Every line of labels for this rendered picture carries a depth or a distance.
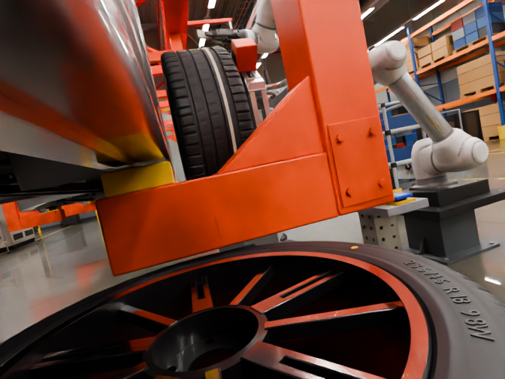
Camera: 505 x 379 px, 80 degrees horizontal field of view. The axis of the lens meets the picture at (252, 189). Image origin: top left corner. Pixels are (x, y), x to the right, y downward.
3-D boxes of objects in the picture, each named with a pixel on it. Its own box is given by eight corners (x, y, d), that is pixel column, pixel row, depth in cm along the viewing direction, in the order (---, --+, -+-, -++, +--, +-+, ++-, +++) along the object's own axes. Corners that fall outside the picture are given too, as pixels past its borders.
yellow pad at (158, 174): (118, 195, 75) (113, 175, 74) (175, 183, 78) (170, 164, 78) (104, 198, 61) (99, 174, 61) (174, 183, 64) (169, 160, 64)
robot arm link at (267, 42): (241, 47, 148) (249, 19, 140) (264, 50, 158) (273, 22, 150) (255, 56, 143) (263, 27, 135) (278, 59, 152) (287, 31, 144)
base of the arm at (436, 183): (424, 185, 186) (422, 176, 186) (459, 183, 166) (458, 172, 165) (402, 190, 180) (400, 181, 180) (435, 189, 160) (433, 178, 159)
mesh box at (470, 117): (420, 157, 883) (414, 124, 876) (441, 152, 907) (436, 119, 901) (461, 152, 763) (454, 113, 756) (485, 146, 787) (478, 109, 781)
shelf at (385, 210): (327, 207, 144) (326, 201, 143) (358, 200, 147) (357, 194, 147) (388, 217, 102) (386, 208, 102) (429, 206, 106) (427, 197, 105)
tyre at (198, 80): (204, 252, 123) (179, 158, 168) (258, 238, 128) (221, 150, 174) (175, 103, 78) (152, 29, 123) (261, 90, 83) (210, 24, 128)
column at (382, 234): (375, 305, 128) (357, 209, 125) (395, 298, 130) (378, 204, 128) (391, 315, 118) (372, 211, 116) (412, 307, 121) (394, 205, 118)
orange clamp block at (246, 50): (231, 65, 111) (231, 39, 104) (252, 62, 113) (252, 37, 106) (237, 73, 106) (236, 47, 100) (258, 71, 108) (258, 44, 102)
